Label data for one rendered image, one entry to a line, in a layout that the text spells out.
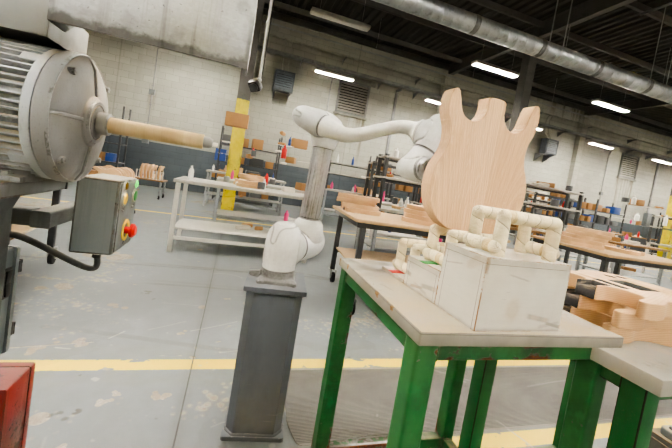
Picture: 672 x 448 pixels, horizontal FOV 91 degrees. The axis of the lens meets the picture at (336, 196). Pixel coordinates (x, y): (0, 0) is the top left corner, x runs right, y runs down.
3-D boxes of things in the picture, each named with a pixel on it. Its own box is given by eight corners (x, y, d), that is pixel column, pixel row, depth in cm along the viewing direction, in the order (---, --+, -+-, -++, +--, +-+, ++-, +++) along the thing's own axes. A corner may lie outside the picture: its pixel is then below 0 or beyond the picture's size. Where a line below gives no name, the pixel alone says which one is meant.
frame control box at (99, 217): (-22, 278, 75) (-9, 165, 74) (34, 253, 95) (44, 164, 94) (103, 284, 82) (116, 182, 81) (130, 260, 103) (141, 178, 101)
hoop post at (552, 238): (549, 262, 81) (557, 224, 81) (537, 258, 84) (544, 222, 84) (558, 263, 82) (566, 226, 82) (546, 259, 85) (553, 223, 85)
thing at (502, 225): (497, 257, 75) (504, 216, 75) (486, 253, 78) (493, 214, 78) (507, 258, 76) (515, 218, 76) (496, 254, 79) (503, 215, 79)
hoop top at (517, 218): (503, 223, 75) (506, 209, 75) (492, 221, 78) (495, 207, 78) (564, 232, 82) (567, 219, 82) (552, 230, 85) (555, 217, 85)
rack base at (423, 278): (435, 305, 88) (441, 271, 87) (402, 283, 103) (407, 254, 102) (511, 307, 97) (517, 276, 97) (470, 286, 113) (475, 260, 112)
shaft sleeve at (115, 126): (111, 114, 67) (114, 126, 70) (105, 124, 65) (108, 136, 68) (205, 131, 73) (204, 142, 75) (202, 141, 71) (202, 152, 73)
